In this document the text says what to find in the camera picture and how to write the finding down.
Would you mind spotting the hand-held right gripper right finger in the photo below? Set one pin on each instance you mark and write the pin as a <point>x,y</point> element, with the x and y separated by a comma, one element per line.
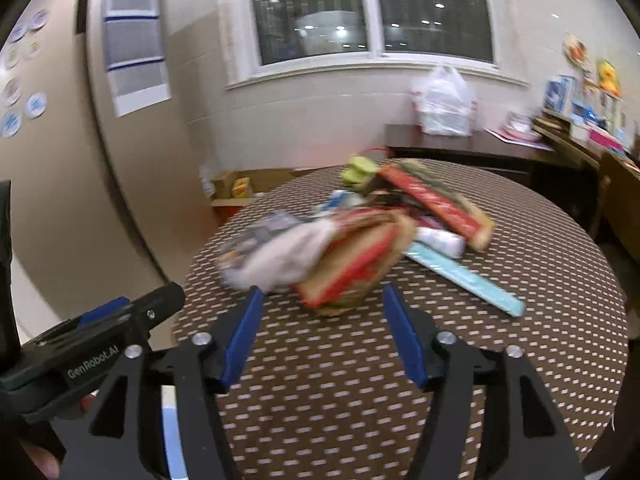
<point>405,340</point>

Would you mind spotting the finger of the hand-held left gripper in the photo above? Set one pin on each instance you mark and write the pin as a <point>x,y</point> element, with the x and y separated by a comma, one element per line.
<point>160,302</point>
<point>105,311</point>

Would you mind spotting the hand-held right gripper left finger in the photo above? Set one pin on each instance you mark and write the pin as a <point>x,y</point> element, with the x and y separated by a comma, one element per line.
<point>242,340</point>

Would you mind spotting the tan and red carton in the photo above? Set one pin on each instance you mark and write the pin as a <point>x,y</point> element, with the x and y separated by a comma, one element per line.
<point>350,265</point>

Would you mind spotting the white plastic bottle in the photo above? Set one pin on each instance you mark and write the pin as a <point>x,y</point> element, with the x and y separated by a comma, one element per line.
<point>442,241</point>

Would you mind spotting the person's left hand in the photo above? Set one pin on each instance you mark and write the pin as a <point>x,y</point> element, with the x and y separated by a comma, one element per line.
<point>47,462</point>

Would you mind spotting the light blue long box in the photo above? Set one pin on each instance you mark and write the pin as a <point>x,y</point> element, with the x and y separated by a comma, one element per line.
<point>465,276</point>

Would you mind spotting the white crumpled tissue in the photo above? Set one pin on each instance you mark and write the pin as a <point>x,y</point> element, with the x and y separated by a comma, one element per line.
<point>285,260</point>

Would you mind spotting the brown polka-dot tablecloth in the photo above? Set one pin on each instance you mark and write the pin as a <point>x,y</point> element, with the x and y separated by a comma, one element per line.
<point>320,400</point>

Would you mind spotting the grey printed wrapper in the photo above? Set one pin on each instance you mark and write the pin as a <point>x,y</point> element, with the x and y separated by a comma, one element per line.
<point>255,240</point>

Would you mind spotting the red cardboard box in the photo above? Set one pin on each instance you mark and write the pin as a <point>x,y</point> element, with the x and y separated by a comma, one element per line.
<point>231,211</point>

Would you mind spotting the red snack wrapper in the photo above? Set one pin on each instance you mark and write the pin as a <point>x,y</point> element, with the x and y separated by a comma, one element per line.
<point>427,221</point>

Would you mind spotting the small brown cardboard box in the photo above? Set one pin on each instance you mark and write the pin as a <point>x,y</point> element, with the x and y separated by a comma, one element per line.
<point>222,185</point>

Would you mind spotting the dark crumpled wrapper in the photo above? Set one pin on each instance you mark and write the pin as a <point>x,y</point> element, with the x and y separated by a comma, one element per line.
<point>392,202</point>

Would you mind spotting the yellow packet box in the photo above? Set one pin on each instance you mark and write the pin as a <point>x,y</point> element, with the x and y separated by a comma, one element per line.
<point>242,187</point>

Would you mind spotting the beige refrigerator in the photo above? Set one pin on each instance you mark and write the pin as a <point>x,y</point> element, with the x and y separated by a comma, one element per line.
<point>60,170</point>

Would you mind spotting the clear printed plastic wrapper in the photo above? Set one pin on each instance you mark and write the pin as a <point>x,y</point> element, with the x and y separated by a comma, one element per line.
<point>340,202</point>

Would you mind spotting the open brown cardboard box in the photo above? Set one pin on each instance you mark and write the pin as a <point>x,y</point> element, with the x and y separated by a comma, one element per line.
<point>275,180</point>

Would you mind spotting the green rubber glove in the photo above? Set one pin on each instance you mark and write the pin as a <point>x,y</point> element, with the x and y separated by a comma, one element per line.
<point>365,164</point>
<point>352,176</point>

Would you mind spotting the dark wooden desk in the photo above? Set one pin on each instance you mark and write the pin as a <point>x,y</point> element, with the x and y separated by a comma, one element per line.
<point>450,147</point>

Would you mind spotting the white printed sheet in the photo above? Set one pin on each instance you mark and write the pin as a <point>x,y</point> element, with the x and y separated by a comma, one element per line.
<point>141,89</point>

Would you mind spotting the pink paper sheet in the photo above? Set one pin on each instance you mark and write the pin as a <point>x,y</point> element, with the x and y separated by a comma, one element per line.
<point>520,140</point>

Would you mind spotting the white plastic bag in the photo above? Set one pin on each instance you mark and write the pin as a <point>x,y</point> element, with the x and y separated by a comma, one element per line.
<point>445,105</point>

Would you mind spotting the group of round paper magnets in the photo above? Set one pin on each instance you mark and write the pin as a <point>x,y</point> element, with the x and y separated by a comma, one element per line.
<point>22,75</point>

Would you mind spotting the wooden chair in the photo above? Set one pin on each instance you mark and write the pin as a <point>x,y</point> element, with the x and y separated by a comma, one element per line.
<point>620,200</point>

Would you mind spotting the row of books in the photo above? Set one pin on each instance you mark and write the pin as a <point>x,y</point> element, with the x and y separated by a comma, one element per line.
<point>585,115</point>

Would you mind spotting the white framed window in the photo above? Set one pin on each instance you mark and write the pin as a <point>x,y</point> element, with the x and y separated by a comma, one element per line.
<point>370,10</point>

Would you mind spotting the yellow duck plush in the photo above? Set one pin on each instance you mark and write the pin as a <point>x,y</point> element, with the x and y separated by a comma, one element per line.
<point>610,79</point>

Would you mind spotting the cartoon wall decoration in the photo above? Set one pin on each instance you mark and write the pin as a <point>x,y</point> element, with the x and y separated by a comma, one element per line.
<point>577,47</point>

